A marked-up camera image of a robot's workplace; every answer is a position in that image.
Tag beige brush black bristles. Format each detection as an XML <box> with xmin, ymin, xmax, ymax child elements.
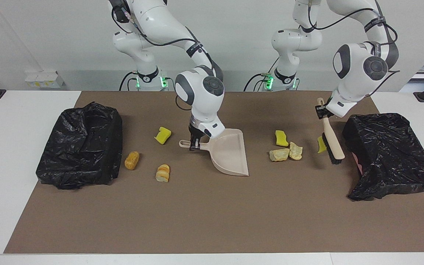
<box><xmin>317</xmin><ymin>98</ymin><xmax>345</xmax><ymax>165</ymax></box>

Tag white power strip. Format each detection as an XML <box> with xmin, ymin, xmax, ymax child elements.
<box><xmin>25</xmin><ymin>71</ymin><xmax>65</xmax><ymax>89</ymax></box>

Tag brown table mat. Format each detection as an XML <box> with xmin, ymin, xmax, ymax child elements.
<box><xmin>3</xmin><ymin>91</ymin><xmax>424</xmax><ymax>254</ymax></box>

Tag black bag over pink bin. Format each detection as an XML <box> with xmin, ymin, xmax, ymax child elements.
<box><xmin>342</xmin><ymin>113</ymin><xmax>424</xmax><ymax>201</ymax></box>

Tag beige plastic dustpan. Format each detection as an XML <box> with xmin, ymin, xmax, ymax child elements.
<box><xmin>179</xmin><ymin>128</ymin><xmax>250</xmax><ymax>177</ymax></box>

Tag brown bread roll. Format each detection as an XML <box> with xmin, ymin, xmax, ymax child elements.
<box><xmin>124</xmin><ymin>151</ymin><xmax>140</xmax><ymax>170</ymax></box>

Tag black base cable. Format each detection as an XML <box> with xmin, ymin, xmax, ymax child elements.
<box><xmin>243</xmin><ymin>73</ymin><xmax>271</xmax><ymax>92</ymax></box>
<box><xmin>119</xmin><ymin>71</ymin><xmax>139</xmax><ymax>91</ymax></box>

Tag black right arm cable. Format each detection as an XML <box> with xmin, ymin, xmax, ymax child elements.
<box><xmin>111</xmin><ymin>7</ymin><xmax>212</xmax><ymax>67</ymax></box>

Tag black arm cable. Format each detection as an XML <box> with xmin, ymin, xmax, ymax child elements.
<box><xmin>111</xmin><ymin>7</ymin><xmax>212</xmax><ymax>67</ymax></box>
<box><xmin>308</xmin><ymin>7</ymin><xmax>400</xmax><ymax>96</ymax></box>

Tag black bag lined bin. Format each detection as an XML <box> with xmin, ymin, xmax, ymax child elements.
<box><xmin>36</xmin><ymin>102</ymin><xmax>123</xmax><ymax>190</ymax></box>

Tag striped croissant piece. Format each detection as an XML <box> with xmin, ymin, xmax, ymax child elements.
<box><xmin>155</xmin><ymin>164</ymin><xmax>170</xmax><ymax>183</ymax></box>

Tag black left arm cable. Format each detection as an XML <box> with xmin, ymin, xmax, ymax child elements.
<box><xmin>308</xmin><ymin>7</ymin><xmax>400</xmax><ymax>96</ymax></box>

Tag pale bread piece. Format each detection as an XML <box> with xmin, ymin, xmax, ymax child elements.
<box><xmin>289</xmin><ymin>142</ymin><xmax>303</xmax><ymax>160</ymax></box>
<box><xmin>269</xmin><ymin>148</ymin><xmax>290</xmax><ymax>162</ymax></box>

